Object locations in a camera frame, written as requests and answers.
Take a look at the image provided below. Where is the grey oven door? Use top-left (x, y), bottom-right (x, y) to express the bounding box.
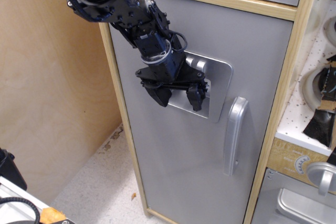
top-left (251, 168), bottom-right (335, 223)

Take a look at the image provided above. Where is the grey fridge door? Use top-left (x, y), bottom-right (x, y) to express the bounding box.
top-left (111, 0), bottom-right (293, 223)

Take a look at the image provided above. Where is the torn black burner piece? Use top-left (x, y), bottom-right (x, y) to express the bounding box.
top-left (302, 56), bottom-right (335, 149)

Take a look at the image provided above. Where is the silver fridge door handle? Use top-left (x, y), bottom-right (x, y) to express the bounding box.
top-left (223, 97), bottom-right (248, 176)

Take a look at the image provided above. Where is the aluminium rail base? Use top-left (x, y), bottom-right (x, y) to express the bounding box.
top-left (0, 175), bottom-right (71, 224)

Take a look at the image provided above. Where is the white speckled stove top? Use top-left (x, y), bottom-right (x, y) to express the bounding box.
top-left (275, 0), bottom-right (335, 156)

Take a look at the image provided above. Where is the wooden fridge cabinet frame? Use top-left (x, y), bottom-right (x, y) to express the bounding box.
top-left (100, 0), bottom-right (313, 223)

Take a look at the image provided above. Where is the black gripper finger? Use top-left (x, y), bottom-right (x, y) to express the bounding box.
top-left (186, 82), bottom-right (208, 112)
top-left (145, 87), bottom-right (172, 107)

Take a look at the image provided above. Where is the black braided cable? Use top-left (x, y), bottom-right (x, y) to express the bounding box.
top-left (0, 196), bottom-right (41, 224)

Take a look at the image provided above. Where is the silver oven knob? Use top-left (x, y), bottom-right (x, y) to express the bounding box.
top-left (307, 162), bottom-right (335, 196)

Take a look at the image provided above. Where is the silver ice dispenser panel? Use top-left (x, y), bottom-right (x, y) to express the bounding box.
top-left (169, 51), bottom-right (233, 123)

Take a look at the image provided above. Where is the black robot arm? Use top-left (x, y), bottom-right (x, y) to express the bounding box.
top-left (67, 0), bottom-right (207, 111)

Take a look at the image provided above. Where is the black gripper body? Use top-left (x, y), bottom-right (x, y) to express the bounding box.
top-left (135, 51), bottom-right (205, 88)

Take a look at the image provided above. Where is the orange tape piece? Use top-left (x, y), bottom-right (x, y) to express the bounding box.
top-left (39, 207), bottom-right (67, 224)

